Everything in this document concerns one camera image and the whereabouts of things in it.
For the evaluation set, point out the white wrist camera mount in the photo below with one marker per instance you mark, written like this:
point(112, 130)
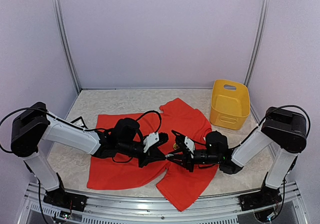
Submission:
point(150, 140)
point(190, 145)

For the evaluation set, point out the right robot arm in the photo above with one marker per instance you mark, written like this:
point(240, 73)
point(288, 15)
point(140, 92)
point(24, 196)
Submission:
point(287, 129)

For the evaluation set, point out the aluminium front rail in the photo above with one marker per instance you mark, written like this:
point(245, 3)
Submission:
point(102, 208)

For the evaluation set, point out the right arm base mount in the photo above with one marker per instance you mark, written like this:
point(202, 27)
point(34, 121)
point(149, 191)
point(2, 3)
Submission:
point(264, 197)

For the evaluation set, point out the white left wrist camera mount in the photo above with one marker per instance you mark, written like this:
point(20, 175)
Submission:
point(150, 140)

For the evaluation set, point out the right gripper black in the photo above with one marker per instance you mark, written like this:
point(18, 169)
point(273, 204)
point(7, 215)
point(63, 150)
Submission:
point(186, 160)

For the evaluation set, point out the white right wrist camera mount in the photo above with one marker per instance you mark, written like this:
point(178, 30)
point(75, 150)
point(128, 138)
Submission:
point(190, 145)

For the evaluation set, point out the yellow round brooch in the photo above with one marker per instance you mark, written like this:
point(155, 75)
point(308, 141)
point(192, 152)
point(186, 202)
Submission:
point(175, 147)

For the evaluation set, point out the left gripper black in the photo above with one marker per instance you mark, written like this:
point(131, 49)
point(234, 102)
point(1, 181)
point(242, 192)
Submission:
point(154, 154)

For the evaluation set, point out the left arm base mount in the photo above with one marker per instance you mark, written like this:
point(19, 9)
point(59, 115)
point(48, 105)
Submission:
point(61, 198)

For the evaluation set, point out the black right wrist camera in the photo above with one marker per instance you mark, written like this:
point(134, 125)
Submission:
point(179, 140)

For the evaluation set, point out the yellow plastic basket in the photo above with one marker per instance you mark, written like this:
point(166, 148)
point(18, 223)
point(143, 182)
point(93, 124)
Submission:
point(230, 104)

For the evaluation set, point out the black display box right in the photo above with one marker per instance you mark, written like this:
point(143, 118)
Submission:
point(79, 122)

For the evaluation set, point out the right aluminium corner post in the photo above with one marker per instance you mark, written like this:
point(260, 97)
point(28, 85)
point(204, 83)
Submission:
point(257, 41)

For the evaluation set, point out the red t-shirt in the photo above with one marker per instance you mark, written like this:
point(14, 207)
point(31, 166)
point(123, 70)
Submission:
point(179, 186)

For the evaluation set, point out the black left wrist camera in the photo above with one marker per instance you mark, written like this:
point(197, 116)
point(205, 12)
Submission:
point(163, 138)

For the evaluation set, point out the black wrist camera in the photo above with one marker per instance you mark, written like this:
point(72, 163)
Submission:
point(163, 138)
point(179, 140)

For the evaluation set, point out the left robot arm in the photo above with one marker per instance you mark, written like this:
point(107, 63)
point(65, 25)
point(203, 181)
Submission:
point(34, 124)

